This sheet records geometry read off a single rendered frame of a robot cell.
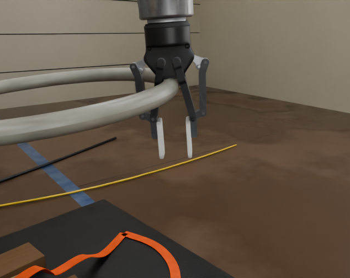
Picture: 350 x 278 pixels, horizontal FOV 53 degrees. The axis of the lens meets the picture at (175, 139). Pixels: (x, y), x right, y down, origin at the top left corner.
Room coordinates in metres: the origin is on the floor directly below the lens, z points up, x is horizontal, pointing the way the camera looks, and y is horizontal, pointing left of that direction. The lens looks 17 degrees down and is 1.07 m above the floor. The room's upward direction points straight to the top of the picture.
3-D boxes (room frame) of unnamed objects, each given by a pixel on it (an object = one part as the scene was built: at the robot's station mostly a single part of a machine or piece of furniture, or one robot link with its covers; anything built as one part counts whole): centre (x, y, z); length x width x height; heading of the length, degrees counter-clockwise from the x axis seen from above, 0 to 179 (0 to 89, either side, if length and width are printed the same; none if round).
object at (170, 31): (0.61, 0.01, 1.03); 0.08 x 0.07 x 0.09; 86
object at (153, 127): (0.61, 0.05, 0.90); 0.03 x 0.01 x 0.05; 86
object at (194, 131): (0.61, -0.04, 0.91); 0.03 x 0.01 x 0.05; 86
